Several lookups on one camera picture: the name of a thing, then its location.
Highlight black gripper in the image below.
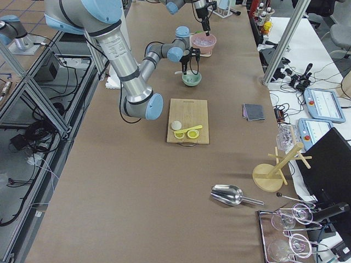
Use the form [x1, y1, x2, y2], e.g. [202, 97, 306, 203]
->
[195, 2, 217, 32]
[180, 47, 200, 72]

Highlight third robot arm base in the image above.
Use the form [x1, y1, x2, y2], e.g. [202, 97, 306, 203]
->
[1, 15, 38, 55]

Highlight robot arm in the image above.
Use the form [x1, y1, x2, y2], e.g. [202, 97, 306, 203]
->
[154, 0, 217, 36]
[44, 1, 190, 120]

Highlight pink bowl with ice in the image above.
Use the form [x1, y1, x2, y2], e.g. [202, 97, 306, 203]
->
[190, 32, 217, 54]

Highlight green ceramic bowl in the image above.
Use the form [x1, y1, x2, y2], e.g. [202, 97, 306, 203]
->
[182, 72, 202, 87]

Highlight metal ice scoop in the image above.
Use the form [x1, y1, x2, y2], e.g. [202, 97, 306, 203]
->
[211, 185, 264, 206]

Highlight bamboo cutting board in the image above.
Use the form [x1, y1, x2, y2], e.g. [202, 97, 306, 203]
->
[167, 98, 210, 145]

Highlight yellow plastic knife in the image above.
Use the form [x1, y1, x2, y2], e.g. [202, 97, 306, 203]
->
[173, 125, 203, 134]

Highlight lemon slice upper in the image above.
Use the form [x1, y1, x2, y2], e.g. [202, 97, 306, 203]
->
[186, 129, 200, 139]

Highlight lemon slice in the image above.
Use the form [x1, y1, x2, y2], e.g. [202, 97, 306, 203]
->
[174, 133, 185, 139]
[186, 129, 200, 139]

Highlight grey folded cloth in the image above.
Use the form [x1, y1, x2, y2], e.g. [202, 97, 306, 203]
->
[242, 104, 265, 121]

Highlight lemon slice lower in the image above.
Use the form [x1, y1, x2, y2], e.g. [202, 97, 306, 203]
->
[174, 133, 185, 139]

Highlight clear plastic container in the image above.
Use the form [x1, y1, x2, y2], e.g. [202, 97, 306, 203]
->
[276, 124, 296, 152]

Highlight upper teach pendant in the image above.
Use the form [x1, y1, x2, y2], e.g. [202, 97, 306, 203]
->
[303, 88, 346, 123]

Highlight teach pendant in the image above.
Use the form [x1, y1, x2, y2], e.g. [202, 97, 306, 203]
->
[303, 88, 346, 123]
[297, 118, 333, 151]

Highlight lower teach pendant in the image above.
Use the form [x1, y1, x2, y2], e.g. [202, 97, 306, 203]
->
[297, 118, 333, 151]

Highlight black control box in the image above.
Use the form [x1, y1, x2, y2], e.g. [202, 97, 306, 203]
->
[34, 52, 60, 82]

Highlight wooden mug tree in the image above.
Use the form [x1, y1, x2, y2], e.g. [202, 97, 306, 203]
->
[252, 142, 312, 192]

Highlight black monitor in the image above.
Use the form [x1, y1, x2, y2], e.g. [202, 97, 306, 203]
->
[297, 128, 350, 208]

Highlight clear glass upper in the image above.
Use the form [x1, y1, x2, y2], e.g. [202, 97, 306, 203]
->
[271, 213, 296, 231]

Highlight clear glass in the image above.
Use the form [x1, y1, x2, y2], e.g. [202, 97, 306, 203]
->
[271, 213, 296, 231]
[268, 239, 293, 262]

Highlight clear glass lower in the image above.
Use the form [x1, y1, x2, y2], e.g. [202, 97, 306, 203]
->
[268, 239, 293, 262]

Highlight aluminium frame post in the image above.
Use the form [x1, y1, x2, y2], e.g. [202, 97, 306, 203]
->
[262, 0, 310, 86]

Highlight wire glass rack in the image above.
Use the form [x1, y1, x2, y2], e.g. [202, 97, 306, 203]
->
[257, 202, 329, 262]

